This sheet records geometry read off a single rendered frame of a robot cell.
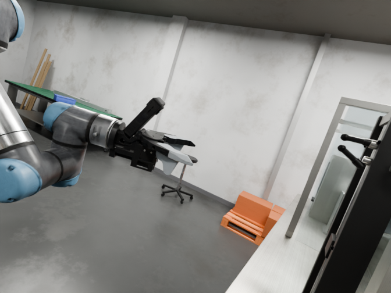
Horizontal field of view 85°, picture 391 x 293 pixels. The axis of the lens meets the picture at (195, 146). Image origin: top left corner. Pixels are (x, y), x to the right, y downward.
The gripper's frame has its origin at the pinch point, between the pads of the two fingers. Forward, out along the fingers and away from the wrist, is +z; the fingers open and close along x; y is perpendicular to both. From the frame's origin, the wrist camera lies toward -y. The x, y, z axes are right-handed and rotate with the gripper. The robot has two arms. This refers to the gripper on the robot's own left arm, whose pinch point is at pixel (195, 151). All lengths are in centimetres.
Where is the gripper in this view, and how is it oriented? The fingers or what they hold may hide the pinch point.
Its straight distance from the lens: 52.3
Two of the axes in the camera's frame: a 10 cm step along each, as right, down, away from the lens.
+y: -3.1, 9.1, 2.7
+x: -0.3, 2.7, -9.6
